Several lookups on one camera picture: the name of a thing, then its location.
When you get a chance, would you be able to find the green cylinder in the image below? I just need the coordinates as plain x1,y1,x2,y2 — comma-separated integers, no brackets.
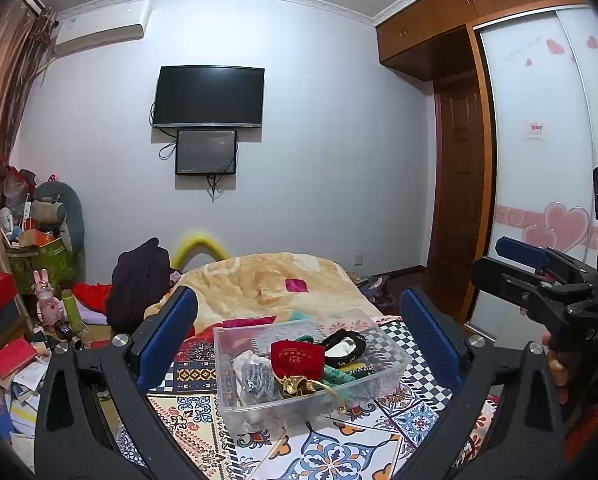
61,288,85,332

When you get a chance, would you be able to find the small black monitor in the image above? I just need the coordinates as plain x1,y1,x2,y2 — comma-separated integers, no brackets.
174,129,239,177

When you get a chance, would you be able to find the red plastic bag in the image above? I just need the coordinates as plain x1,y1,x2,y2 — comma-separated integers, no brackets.
0,162,38,212

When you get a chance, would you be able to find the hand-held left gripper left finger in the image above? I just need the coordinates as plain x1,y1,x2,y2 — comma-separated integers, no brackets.
34,285,215,480

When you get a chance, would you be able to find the yellow fleece blanket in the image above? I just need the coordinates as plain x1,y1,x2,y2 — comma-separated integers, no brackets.
144,252,386,335

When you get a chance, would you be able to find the yellow foam noodle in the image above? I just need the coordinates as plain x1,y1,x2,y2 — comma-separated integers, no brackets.
171,232,229,272

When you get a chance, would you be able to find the magenta cloth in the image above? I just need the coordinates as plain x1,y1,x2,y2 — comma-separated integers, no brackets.
221,315,278,329

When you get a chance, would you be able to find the red cloth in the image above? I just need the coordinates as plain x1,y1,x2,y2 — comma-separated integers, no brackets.
73,282,113,314

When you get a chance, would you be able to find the dark purple garment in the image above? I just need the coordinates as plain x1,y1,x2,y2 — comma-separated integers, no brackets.
104,237,173,334

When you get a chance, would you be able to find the white cloth pouch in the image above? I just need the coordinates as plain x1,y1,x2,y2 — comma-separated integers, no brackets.
232,350,266,377

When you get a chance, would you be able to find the red book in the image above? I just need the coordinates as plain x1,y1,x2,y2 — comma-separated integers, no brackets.
0,337,39,379

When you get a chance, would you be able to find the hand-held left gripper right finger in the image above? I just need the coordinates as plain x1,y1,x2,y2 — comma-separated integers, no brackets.
400,286,564,480

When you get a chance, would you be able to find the clear plastic storage box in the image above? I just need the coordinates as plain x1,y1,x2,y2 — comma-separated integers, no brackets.
212,308,411,434

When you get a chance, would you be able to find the pile of papers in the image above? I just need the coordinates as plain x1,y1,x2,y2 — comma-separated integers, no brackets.
0,350,56,443

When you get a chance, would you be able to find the white air conditioner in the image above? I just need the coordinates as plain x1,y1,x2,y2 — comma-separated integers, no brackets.
53,1,152,57

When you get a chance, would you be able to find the grey plush toy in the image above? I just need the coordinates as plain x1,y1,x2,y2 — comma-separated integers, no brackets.
33,180,86,257

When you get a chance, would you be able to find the black wall television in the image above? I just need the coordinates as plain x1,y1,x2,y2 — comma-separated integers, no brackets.
151,65,266,130

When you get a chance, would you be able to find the pink rabbit toy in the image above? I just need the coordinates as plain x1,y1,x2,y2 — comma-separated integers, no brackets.
31,269,63,329

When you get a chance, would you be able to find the person's right hand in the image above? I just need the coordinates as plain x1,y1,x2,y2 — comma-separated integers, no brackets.
541,332,570,390

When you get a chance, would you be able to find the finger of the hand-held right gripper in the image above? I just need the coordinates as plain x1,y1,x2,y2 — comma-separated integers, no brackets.
495,236,597,288
470,257,597,318

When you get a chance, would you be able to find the green paper bag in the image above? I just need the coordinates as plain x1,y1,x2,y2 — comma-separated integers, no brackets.
6,232,78,297

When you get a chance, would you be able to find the red velvet pouch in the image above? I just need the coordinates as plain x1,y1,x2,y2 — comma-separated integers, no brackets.
270,340,326,379

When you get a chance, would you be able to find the purple bag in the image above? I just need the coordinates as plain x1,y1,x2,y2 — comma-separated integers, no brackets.
355,274,393,307

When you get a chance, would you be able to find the patterned bed sheet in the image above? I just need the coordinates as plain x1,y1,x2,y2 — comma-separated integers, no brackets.
114,310,500,480

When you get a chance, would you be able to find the wooden wardrobe with white doors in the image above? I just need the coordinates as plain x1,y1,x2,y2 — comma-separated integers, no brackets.
373,0,598,343

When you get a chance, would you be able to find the black and white pouch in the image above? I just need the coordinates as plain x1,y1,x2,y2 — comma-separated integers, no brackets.
321,330,368,369

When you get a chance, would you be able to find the gold drawstring pouch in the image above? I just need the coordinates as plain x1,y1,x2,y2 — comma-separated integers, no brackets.
279,374,321,399

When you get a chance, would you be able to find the black telescope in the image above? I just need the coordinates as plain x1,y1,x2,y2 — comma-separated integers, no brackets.
54,318,86,352

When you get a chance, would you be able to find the green knit cloth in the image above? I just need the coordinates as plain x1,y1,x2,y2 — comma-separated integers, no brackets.
323,363,376,389

